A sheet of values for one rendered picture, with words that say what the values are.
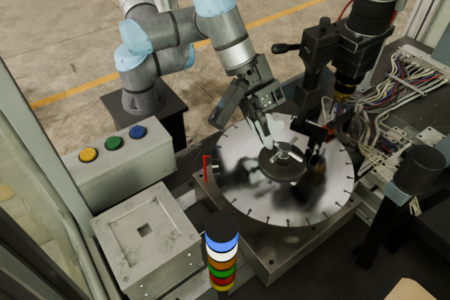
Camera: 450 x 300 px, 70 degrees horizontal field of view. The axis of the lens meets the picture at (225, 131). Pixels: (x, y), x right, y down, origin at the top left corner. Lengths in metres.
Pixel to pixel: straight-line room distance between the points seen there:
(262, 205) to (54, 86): 2.32
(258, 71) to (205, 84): 1.84
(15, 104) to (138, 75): 0.59
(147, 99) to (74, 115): 1.35
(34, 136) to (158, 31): 0.30
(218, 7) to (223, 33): 0.05
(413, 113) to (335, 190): 0.67
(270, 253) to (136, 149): 0.43
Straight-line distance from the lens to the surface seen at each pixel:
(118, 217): 0.77
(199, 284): 0.83
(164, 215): 0.75
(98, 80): 2.73
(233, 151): 0.78
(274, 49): 0.63
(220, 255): 0.47
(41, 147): 0.65
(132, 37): 0.69
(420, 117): 1.35
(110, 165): 0.87
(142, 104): 1.18
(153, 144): 0.88
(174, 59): 1.12
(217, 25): 0.64
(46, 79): 2.92
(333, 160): 0.80
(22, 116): 0.60
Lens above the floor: 1.55
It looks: 46 degrees down
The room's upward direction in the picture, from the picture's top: straight up
